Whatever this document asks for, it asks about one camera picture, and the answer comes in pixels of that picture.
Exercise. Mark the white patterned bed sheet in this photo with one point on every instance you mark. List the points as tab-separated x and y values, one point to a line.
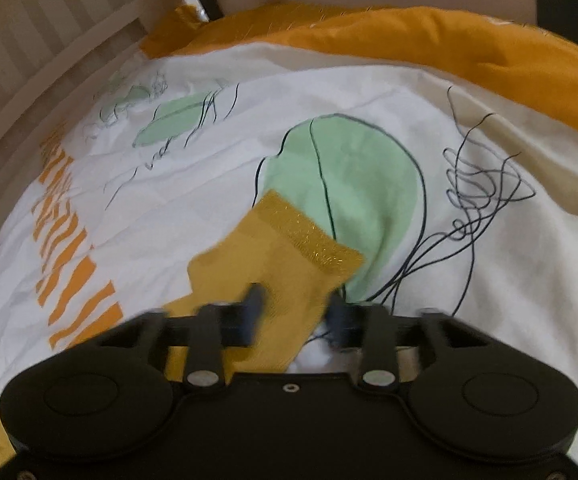
459	200

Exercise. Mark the mustard yellow knit garment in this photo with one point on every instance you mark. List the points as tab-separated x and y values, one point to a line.
299	265

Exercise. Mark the orange blanket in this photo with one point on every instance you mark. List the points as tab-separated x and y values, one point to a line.
523	63

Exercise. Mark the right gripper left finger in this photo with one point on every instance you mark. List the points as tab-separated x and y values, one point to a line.
219	326

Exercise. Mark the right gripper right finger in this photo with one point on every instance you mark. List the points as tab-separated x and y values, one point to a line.
369	330

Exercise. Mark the white slatted bed rail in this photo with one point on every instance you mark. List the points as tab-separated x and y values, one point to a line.
44	45

